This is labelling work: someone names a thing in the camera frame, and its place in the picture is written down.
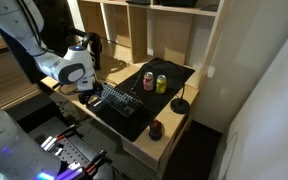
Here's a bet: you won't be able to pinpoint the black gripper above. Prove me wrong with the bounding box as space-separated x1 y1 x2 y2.
78 83 103 104

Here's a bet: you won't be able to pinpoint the pink soda can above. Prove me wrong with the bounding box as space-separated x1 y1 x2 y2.
143 72 154 91

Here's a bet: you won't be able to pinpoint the black desk mat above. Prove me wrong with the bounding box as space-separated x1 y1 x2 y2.
87 58 194 142

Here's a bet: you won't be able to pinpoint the black mechanical keyboard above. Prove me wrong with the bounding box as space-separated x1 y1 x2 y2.
101 83 141 117

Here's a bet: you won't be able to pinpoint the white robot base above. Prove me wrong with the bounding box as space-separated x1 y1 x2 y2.
0 109 61 180

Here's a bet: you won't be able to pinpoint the wooden shelf unit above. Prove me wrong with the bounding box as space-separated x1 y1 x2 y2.
67 0 231 89

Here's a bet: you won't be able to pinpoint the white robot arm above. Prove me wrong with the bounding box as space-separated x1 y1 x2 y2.
0 0 101 104

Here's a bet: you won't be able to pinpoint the red black clamp lower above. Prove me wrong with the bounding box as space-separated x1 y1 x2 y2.
69 150 112 175

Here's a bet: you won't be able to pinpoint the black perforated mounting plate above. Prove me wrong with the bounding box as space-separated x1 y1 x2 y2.
51 136 93 166

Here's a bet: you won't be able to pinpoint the black headphones on stand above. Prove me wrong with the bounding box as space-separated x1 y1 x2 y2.
82 32 102 70

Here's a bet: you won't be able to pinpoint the yellow soda can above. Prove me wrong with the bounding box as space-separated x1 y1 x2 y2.
156 75 167 94

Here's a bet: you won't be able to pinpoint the black computer mouse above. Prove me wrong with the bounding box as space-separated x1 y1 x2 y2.
149 120 162 141

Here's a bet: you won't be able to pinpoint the red black clamp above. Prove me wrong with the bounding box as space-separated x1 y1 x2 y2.
69 150 112 175
40 124 82 149

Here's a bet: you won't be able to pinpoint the red black clamp upper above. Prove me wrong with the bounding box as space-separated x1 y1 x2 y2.
40 124 82 149

